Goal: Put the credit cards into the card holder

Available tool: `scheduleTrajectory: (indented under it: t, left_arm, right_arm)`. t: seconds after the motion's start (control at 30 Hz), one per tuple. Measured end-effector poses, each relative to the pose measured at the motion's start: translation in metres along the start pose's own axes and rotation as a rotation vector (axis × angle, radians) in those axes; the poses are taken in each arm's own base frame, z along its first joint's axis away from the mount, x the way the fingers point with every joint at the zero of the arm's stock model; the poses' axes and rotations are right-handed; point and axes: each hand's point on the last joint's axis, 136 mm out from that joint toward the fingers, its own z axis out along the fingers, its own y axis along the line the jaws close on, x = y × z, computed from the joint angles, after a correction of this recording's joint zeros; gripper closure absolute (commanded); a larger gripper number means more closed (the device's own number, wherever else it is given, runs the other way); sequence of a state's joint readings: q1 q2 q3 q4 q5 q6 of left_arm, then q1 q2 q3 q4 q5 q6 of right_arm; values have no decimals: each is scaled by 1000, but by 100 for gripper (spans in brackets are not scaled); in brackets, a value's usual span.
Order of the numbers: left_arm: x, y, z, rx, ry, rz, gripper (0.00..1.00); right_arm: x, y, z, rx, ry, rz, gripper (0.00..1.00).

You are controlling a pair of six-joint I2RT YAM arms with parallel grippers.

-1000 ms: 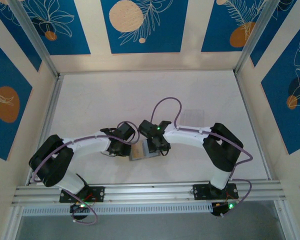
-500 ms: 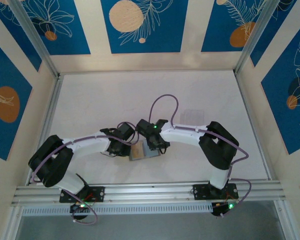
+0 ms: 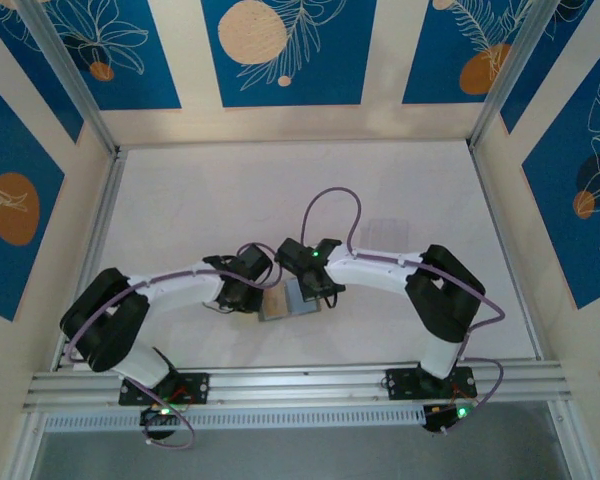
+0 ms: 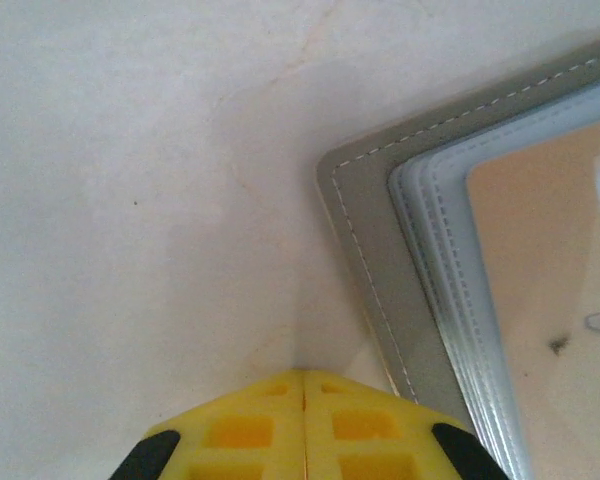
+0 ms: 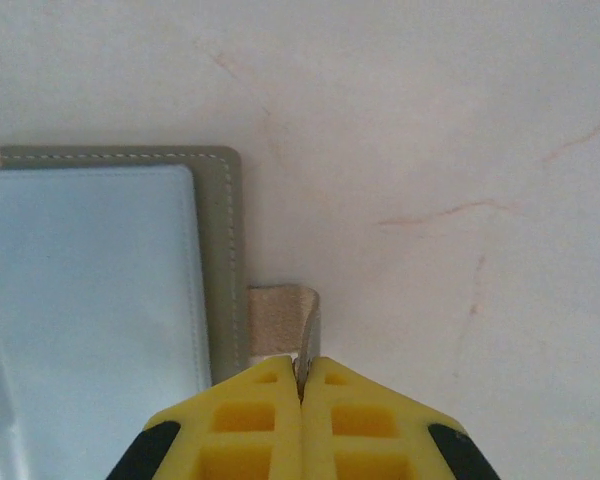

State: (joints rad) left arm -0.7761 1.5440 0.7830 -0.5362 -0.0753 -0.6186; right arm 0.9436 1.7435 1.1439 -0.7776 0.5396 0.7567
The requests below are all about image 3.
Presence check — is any small wooden block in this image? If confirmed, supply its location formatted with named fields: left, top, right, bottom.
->
left=262, top=289, right=289, bottom=320

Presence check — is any grey card holder wallet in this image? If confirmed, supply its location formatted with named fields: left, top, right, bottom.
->
left=257, top=276, right=325, bottom=324

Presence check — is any black left controller board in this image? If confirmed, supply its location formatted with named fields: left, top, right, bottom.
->
left=139, top=404, right=181, bottom=442

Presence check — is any black controller board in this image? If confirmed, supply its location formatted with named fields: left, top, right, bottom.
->
left=422, top=399, right=481, bottom=435
left=139, top=404, right=181, bottom=442

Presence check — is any black right controller board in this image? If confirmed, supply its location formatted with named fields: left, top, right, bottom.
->
left=422, top=399, right=481, bottom=435

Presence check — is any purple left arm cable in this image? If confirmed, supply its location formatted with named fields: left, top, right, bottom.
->
left=62, top=242, right=281, bottom=450

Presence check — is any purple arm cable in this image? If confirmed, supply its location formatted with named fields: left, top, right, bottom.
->
left=62, top=242, right=281, bottom=450
left=302, top=185, right=506, bottom=436

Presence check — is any aluminium front rail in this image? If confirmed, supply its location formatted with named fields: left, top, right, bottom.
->
left=22, top=360, right=574, bottom=412

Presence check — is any white slotted cable duct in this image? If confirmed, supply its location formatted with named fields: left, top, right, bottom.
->
left=43, top=404, right=427, bottom=432

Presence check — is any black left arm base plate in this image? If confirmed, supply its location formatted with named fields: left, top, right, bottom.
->
left=118, top=372, right=211, bottom=406

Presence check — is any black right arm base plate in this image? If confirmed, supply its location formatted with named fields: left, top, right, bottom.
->
left=385, top=367, right=477, bottom=401

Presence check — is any aluminium side rail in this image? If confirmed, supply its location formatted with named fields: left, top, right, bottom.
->
left=467, top=144, right=544, bottom=361
left=52, top=149, right=129, bottom=371

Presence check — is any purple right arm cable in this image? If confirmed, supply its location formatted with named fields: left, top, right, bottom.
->
left=302, top=185, right=506, bottom=436

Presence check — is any aluminium frame post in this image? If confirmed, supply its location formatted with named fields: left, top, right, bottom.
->
left=17, top=0, right=121, bottom=156
left=467, top=0, right=556, bottom=151

